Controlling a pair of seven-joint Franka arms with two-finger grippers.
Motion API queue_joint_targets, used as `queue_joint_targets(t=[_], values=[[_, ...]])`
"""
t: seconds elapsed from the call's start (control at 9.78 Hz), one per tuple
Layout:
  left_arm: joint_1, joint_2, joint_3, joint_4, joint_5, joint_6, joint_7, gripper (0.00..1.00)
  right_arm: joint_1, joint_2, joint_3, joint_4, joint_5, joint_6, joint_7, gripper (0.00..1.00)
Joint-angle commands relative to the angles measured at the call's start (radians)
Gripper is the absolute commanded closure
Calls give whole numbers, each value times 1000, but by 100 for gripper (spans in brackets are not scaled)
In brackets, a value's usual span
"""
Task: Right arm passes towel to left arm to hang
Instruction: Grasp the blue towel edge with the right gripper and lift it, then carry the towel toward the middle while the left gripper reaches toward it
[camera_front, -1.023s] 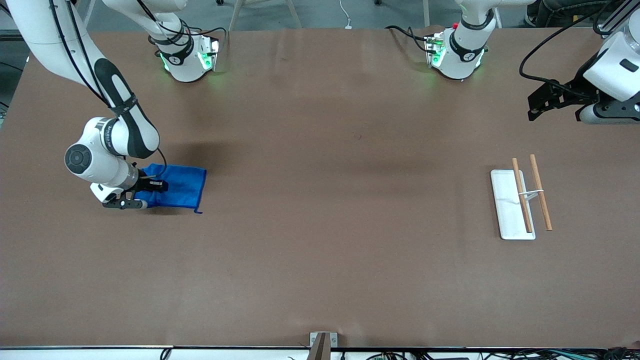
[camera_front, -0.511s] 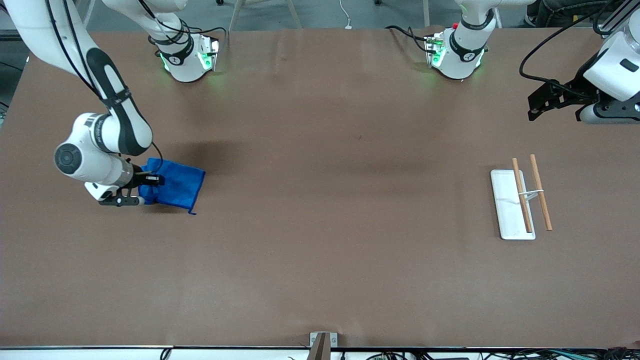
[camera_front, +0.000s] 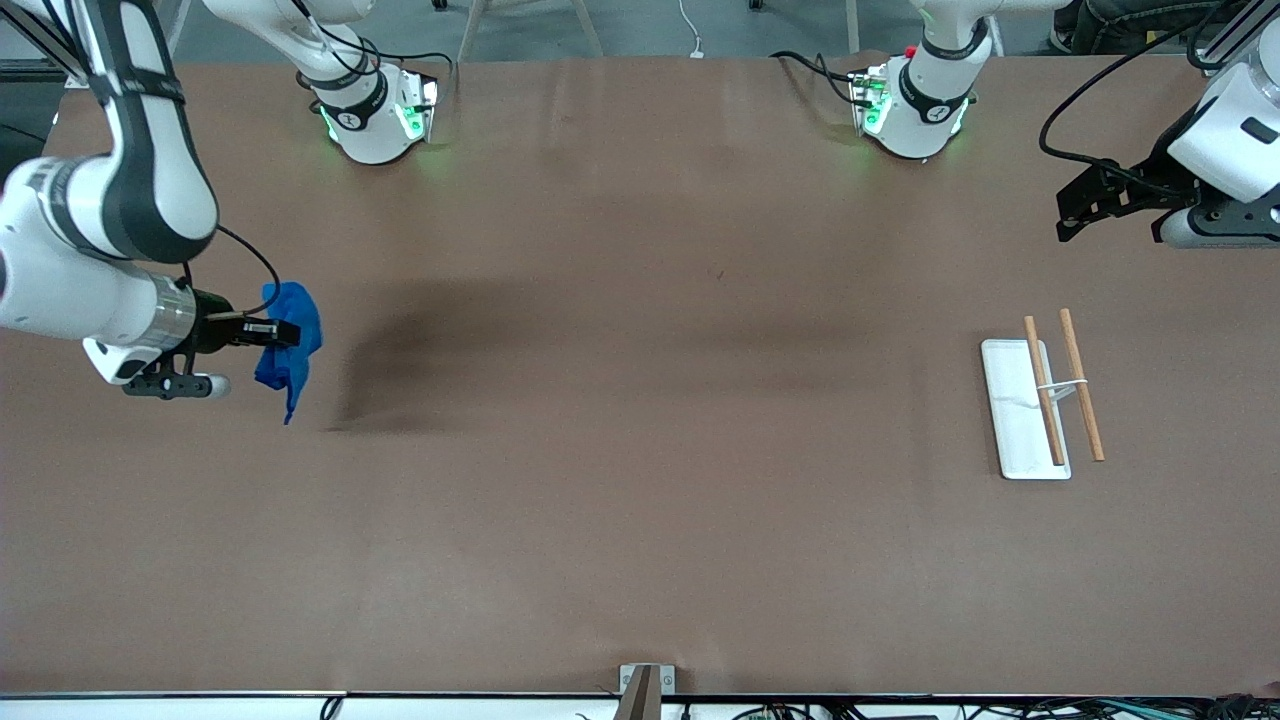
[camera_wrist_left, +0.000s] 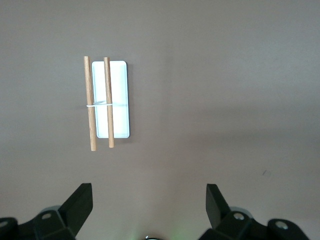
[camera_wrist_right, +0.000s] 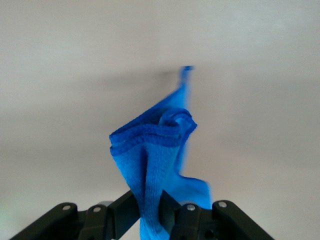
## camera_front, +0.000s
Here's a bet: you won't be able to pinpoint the blue towel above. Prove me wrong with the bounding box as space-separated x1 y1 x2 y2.
253 281 324 426

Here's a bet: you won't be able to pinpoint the tangled cable bundle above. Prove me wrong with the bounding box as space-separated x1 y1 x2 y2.
730 693 1280 720

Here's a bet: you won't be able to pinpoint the black right arm base cable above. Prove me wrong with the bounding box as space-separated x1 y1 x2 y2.
295 0 457 113

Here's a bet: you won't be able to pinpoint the aluminium frame profile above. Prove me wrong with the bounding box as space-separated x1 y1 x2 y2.
0 0 101 89
1190 0 1280 77

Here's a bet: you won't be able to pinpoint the grey metal camera bracket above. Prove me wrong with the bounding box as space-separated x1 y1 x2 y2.
618 664 677 720

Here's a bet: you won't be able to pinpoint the black left arm base cable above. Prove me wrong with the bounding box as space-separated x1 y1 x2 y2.
770 50 883 109

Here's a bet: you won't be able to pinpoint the black arm base cable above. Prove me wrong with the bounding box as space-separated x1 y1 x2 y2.
770 50 883 109
295 0 457 113

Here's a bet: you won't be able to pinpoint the wooden stool legs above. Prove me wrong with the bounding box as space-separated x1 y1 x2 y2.
455 0 606 63

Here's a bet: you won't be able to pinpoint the white rack with wooden rods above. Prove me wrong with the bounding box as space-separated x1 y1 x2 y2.
980 308 1106 481

